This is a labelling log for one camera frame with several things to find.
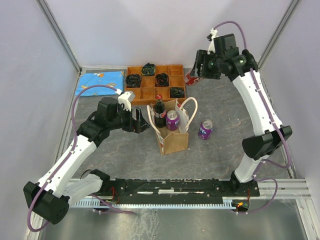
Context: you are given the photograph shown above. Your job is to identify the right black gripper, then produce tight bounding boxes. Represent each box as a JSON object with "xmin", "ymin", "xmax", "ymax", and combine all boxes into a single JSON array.
[{"xmin": 188, "ymin": 50, "xmax": 224, "ymax": 81}]

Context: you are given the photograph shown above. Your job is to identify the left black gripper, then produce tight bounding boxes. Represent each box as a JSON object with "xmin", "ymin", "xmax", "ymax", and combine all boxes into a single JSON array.
[{"xmin": 108, "ymin": 104, "xmax": 150, "ymax": 134}]

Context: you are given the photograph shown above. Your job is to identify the red cola can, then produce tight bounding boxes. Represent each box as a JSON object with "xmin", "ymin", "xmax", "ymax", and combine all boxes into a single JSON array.
[{"xmin": 185, "ymin": 76, "xmax": 204, "ymax": 86}]

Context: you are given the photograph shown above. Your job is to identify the glass cola bottle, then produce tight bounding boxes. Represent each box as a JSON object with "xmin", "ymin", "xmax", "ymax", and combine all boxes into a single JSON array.
[{"xmin": 153, "ymin": 94, "xmax": 167, "ymax": 128}]

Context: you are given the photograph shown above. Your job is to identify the purple fanta can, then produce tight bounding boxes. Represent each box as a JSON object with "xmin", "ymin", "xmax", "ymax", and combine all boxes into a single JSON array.
[
  {"xmin": 165, "ymin": 110, "xmax": 180, "ymax": 131},
  {"xmin": 198, "ymin": 119, "xmax": 215, "ymax": 140}
]

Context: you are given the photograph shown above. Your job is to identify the burlap canvas watermelon bag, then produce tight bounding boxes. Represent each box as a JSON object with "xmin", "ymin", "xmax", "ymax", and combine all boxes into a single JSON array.
[{"xmin": 146, "ymin": 97, "xmax": 198, "ymax": 155}]

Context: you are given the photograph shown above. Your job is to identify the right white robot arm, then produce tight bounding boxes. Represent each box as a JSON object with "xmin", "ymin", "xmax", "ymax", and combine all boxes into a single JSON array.
[{"xmin": 184, "ymin": 28, "xmax": 293, "ymax": 196}]

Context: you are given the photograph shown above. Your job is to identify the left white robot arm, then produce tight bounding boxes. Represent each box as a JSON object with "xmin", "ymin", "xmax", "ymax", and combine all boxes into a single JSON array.
[{"xmin": 23, "ymin": 91, "xmax": 149, "ymax": 225}]

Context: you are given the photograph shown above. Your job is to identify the wooden compartment tray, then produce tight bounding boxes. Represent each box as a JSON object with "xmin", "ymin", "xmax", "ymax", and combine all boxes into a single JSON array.
[{"xmin": 124, "ymin": 64, "xmax": 187, "ymax": 105}]

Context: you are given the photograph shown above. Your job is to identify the rolled dark belt centre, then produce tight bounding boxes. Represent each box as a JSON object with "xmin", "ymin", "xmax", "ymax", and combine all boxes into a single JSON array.
[{"xmin": 155, "ymin": 73, "xmax": 169, "ymax": 87}]

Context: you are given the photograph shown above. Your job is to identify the rolled dark belt left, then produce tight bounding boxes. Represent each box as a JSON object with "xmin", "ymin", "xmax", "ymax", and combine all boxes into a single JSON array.
[{"xmin": 125, "ymin": 74, "xmax": 142, "ymax": 88}]

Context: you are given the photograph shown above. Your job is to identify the rolled dark belt top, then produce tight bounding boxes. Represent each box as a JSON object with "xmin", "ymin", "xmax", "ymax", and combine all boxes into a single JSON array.
[{"xmin": 141, "ymin": 62, "xmax": 156, "ymax": 77}]

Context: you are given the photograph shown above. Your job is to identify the blue patterned cloth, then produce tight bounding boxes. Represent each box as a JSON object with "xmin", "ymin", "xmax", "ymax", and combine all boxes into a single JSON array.
[{"xmin": 75, "ymin": 71, "xmax": 125, "ymax": 97}]

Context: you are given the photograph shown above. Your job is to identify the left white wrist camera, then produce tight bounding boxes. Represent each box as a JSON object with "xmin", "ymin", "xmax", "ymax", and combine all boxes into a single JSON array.
[{"xmin": 115, "ymin": 88, "xmax": 135, "ymax": 112}]

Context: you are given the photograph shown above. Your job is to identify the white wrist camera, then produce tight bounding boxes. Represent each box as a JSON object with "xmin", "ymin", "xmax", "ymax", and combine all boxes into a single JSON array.
[
  {"xmin": 115, "ymin": 88, "xmax": 135, "ymax": 112},
  {"xmin": 207, "ymin": 28, "xmax": 218, "ymax": 55}
]

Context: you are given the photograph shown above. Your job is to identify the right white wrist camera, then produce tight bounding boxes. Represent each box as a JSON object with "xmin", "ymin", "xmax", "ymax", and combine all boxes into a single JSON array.
[{"xmin": 207, "ymin": 28, "xmax": 218, "ymax": 55}]

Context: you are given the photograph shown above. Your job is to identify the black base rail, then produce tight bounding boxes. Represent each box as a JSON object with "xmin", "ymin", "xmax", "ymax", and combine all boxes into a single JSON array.
[{"xmin": 88, "ymin": 169, "xmax": 260, "ymax": 204}]

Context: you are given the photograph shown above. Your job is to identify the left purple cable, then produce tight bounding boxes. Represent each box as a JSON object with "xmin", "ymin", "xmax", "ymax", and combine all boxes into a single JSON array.
[{"xmin": 26, "ymin": 84, "xmax": 137, "ymax": 232}]

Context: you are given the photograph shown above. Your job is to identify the purple cable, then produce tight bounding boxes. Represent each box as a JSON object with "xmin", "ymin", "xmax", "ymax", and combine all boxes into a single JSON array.
[
  {"xmin": 26, "ymin": 84, "xmax": 137, "ymax": 232},
  {"xmin": 214, "ymin": 21, "xmax": 292, "ymax": 215}
]

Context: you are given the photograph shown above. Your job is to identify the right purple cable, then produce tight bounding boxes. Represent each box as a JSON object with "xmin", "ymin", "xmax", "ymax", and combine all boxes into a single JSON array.
[{"xmin": 214, "ymin": 21, "xmax": 292, "ymax": 215}]

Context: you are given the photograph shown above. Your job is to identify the white slotted cable duct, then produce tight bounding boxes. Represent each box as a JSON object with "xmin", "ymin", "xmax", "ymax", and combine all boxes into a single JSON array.
[{"xmin": 71, "ymin": 196, "xmax": 245, "ymax": 210}]

